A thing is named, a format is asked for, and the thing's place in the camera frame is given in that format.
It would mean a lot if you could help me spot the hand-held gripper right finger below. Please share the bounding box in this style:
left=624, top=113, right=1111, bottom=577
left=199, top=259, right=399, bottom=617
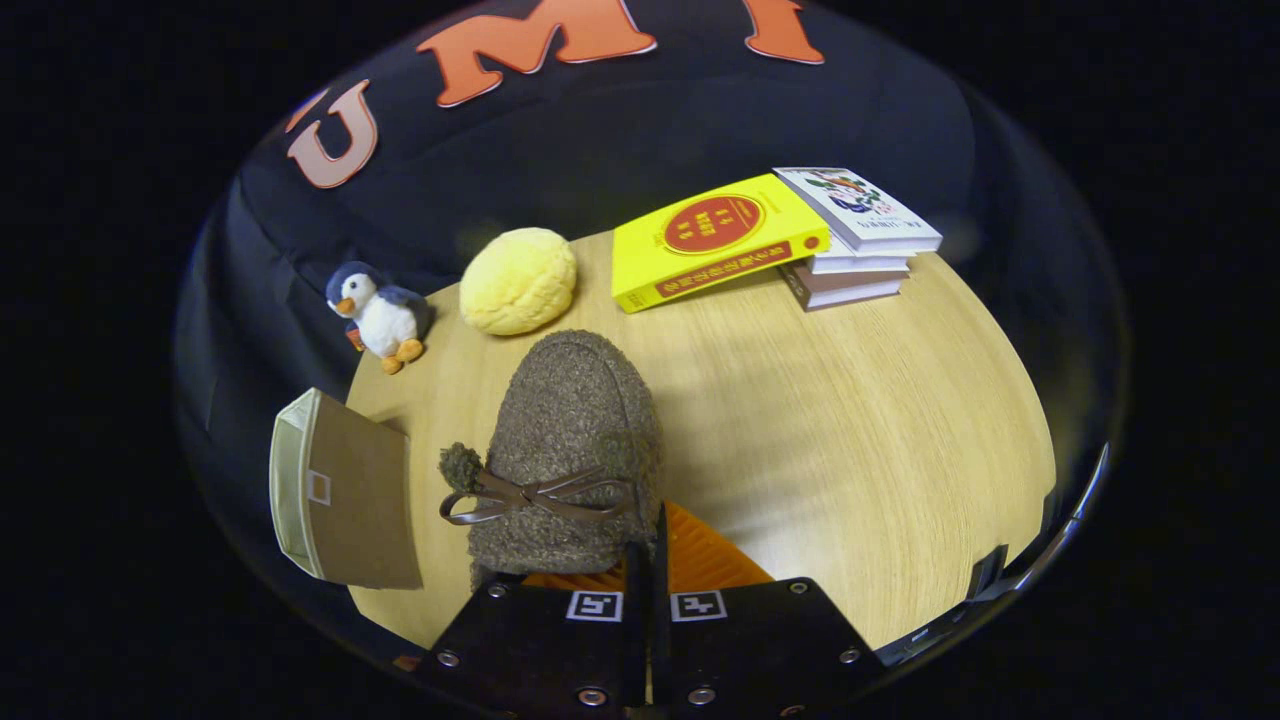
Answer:
left=648, top=500, right=886, bottom=720

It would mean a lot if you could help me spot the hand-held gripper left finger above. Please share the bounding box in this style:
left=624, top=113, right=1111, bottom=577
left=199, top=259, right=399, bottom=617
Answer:
left=415, top=540, right=649, bottom=720

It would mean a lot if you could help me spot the brown fuzzy shoe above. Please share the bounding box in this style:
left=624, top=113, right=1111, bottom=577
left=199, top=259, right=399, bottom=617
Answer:
left=438, top=329, right=664, bottom=591

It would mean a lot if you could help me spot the beige fabric storage box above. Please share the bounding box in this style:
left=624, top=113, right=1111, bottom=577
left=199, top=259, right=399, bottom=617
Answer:
left=269, top=387, right=425, bottom=591

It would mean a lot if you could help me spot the yellow book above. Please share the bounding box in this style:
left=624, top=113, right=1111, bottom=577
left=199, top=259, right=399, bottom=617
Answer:
left=611, top=173, right=832, bottom=315

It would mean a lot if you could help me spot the yellow plush bun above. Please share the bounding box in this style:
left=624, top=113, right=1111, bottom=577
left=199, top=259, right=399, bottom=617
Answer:
left=459, top=227, right=579, bottom=337

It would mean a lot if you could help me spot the brown book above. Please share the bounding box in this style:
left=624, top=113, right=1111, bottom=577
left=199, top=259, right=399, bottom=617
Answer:
left=780, top=262, right=909, bottom=313

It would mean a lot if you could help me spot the plain white book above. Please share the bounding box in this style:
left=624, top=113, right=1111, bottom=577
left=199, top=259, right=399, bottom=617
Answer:
left=805, top=250, right=913, bottom=276

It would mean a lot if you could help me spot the plush penguin toy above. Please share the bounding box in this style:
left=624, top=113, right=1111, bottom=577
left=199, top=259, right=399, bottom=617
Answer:
left=325, top=261, right=433, bottom=376

